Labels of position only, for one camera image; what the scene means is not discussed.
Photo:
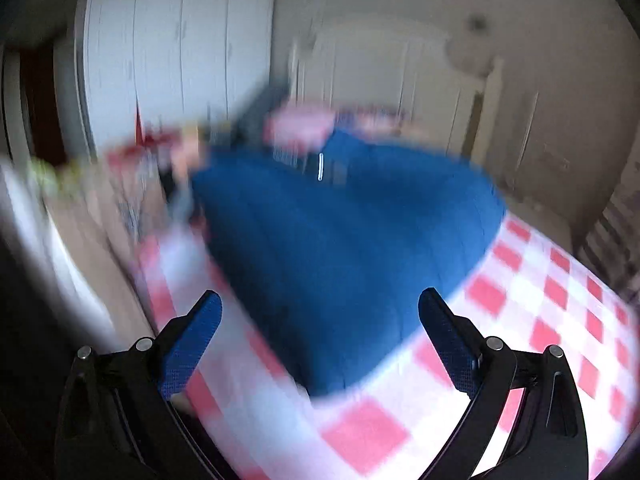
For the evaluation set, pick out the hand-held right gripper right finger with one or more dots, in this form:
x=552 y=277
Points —
x=450 y=345

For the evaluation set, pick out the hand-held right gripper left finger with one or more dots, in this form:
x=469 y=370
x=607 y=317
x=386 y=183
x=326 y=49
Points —
x=192 y=345

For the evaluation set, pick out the blue puffer jacket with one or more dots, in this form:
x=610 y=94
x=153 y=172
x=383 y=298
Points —
x=350 y=260

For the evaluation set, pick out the red white checkered bedsheet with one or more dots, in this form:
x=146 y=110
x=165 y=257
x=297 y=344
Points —
x=380 y=435

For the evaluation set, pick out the white chest of drawers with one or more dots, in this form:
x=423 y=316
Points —
x=175 y=35

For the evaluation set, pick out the striped curtain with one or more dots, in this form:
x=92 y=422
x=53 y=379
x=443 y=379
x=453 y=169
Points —
x=610 y=240

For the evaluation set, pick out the white bed headboard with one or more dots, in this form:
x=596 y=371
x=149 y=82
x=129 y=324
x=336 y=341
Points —
x=380 y=70

